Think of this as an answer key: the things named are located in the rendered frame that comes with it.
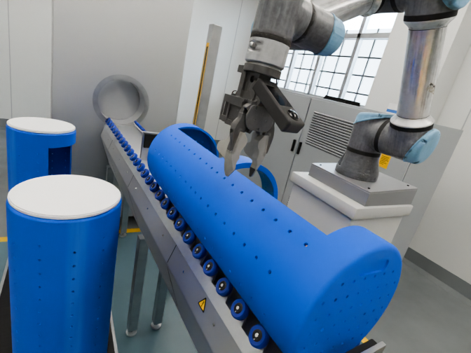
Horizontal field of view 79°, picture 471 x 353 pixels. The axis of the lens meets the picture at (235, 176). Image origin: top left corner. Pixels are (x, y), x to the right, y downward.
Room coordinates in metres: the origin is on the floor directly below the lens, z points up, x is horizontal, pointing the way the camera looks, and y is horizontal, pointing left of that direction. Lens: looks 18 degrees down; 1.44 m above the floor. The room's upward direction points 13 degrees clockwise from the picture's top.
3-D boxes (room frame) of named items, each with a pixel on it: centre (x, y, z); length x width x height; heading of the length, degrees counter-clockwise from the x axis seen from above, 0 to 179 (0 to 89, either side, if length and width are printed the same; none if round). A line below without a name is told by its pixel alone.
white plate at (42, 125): (1.34, 0.97, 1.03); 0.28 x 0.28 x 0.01
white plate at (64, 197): (0.73, 0.46, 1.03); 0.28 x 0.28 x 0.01
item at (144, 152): (1.49, 0.48, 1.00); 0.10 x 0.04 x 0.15; 125
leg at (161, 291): (1.30, 0.26, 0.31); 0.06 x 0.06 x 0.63; 35
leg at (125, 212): (2.10, 0.82, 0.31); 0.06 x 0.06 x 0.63; 35
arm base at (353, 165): (1.05, -0.43, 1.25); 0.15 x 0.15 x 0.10
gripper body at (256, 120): (0.58, 0.00, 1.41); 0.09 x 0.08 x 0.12; 42
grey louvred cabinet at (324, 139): (2.96, -0.74, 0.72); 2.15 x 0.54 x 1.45; 33
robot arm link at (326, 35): (0.65, -0.08, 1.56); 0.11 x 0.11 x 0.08; 36
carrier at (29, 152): (1.34, 0.97, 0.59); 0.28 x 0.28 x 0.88
